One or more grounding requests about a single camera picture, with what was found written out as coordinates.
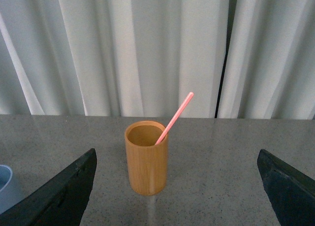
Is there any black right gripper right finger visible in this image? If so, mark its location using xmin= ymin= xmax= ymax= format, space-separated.
xmin=257 ymin=149 xmax=315 ymax=226

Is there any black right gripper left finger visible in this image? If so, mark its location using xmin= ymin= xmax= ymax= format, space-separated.
xmin=0 ymin=148 xmax=97 ymax=226

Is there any blue plastic cup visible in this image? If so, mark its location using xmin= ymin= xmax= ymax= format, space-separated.
xmin=0 ymin=165 xmax=25 ymax=214

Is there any bamboo wooden chopstick holder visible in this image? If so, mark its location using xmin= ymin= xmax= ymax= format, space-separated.
xmin=125 ymin=121 xmax=168 ymax=196

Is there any white pleated curtain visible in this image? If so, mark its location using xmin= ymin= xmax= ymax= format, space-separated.
xmin=0 ymin=0 xmax=315 ymax=120

